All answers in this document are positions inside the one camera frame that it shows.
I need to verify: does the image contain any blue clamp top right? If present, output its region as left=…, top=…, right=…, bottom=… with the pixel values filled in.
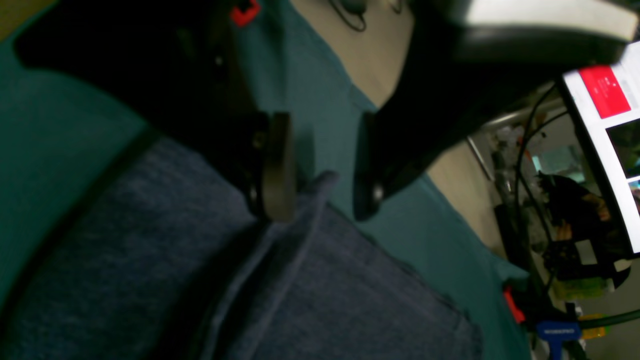
left=535, top=320, right=582, bottom=360

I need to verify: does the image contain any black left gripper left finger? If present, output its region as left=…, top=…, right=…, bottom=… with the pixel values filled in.
left=14, top=0, right=297, bottom=223

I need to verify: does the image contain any blue-grey heathered T-shirt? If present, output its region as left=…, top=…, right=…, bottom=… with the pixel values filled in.
left=1, top=139, right=483, bottom=360

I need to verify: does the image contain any orange blue clamp bottom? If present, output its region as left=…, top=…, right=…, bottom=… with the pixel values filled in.
left=230, top=0, right=262, bottom=28

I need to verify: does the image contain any orange black clamp top right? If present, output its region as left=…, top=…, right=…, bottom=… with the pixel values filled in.
left=502, top=285, right=526, bottom=325

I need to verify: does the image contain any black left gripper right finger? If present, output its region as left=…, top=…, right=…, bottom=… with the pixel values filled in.
left=352, top=0, right=639, bottom=221

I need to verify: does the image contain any computer monitor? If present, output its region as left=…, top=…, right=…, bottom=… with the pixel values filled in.
left=561, top=42, right=640, bottom=258

